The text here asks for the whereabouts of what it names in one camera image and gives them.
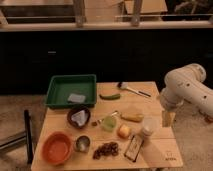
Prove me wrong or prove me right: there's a red yellow apple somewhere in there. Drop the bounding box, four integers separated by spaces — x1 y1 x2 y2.
117 124 131 139

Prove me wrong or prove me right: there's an orange plastic bowl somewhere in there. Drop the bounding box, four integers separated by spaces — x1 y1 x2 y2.
41 131 73 166

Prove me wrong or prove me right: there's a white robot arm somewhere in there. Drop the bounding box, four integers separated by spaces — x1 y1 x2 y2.
158 63 213 127

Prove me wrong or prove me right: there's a grey sponge in tray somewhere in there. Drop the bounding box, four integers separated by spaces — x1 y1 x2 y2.
68 93 86 103

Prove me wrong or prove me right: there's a white crumpled paper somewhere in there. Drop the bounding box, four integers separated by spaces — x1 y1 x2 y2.
71 110 87 126

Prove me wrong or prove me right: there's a small metal cup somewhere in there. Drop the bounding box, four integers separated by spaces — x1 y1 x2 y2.
75 135 90 153

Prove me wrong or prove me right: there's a bunch of dark grapes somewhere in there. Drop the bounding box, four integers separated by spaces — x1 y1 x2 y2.
93 142 119 159

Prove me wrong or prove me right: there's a black metal stand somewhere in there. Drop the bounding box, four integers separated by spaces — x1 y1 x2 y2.
24 110 34 164

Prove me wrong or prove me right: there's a white plastic cup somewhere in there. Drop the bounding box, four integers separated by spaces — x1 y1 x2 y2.
142 117 157 136

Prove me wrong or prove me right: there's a green plastic tray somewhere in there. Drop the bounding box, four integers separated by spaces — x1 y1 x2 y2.
45 74 97 109

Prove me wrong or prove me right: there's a metal spoon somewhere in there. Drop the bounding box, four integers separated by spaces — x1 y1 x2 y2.
97 111 119 124

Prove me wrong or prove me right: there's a dark brown bowl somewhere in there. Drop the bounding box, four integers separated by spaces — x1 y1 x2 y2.
67 106 91 129

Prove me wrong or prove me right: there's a green plastic cup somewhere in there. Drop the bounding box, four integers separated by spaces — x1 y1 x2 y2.
101 116 116 132

